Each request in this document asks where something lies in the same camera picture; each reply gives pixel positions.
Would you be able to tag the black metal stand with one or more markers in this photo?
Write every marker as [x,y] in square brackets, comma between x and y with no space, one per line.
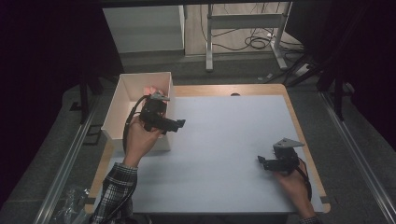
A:
[83,99]
[337,93]

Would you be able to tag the white box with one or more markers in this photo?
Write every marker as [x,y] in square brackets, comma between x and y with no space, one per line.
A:
[124,102]

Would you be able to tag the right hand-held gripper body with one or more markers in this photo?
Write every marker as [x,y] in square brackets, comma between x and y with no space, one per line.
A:
[286,158]

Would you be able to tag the person's left hand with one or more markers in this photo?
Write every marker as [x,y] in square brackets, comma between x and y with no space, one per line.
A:
[140,143]

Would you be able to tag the black tape strip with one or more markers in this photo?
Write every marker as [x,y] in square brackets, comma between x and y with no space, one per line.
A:
[89,201]

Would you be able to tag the metal floor rail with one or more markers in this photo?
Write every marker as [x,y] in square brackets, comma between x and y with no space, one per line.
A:
[358,155]
[67,165]

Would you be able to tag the white metal desk frame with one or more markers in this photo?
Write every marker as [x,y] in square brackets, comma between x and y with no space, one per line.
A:
[243,21]

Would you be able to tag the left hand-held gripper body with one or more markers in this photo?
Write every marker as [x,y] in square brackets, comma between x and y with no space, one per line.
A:
[152,113]

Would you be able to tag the person's right hand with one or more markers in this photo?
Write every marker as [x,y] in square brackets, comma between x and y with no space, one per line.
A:
[295,186]

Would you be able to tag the white power strip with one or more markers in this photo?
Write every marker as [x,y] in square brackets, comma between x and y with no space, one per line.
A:
[302,70]

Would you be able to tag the clear plastic bag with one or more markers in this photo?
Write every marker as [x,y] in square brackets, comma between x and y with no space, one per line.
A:
[70,203]

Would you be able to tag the pale blue table mat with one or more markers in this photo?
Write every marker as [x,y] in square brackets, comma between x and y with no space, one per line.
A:
[224,174]

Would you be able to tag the white cabinet panel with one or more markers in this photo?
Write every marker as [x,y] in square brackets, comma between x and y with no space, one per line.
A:
[144,29]

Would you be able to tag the black floor bracket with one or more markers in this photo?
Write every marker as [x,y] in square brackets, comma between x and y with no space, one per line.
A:
[92,134]

